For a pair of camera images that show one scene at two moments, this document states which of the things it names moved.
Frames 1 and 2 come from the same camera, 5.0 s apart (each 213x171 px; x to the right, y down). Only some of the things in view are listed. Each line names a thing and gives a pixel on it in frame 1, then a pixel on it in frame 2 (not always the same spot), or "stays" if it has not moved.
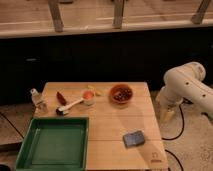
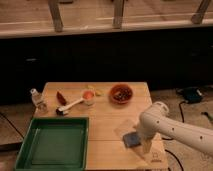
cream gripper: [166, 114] → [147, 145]
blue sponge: [133, 139] stays
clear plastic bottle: [40, 105] stays
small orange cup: [88, 97] stays
